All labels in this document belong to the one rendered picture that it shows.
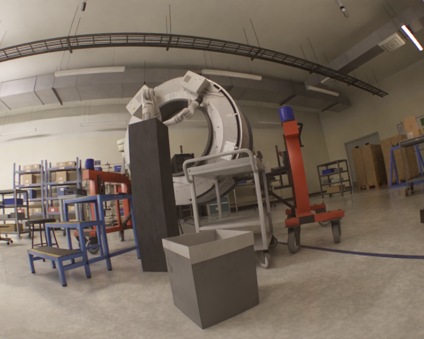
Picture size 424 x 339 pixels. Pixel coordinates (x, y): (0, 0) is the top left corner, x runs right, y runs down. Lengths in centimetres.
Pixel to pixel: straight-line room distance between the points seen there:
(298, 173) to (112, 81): 492
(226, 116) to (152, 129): 81
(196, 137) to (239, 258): 731
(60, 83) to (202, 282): 573
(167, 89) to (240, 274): 212
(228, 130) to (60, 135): 684
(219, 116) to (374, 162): 620
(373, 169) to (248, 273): 693
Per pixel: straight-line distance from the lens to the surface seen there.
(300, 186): 174
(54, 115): 856
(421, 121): 964
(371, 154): 758
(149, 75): 581
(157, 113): 194
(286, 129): 170
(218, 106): 218
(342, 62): 660
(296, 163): 175
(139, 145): 161
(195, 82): 224
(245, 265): 85
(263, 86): 694
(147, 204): 153
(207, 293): 79
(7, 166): 891
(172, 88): 250
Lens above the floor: 46
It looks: 8 degrees up
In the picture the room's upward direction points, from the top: 7 degrees counter-clockwise
